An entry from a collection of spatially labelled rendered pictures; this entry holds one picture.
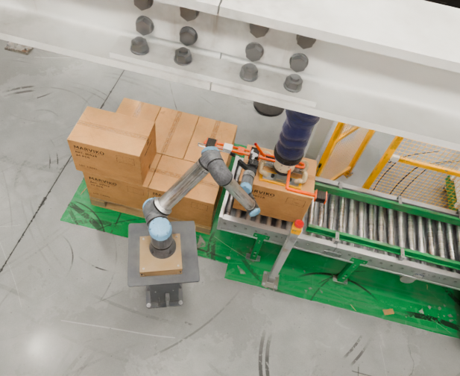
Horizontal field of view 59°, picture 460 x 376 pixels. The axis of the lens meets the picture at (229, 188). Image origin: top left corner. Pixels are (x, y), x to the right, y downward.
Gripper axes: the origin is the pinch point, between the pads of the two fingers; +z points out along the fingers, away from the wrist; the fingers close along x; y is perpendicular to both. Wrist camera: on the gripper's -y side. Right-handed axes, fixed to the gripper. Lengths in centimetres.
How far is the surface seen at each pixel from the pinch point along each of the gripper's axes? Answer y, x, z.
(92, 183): -133, -70, -20
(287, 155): 25.9, 18.7, -10.2
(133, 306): -65, -108, -106
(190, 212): -41, -76, -20
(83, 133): -136, -14, -11
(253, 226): 16, -49, -35
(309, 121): 32, 55, -10
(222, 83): -6, 203, -170
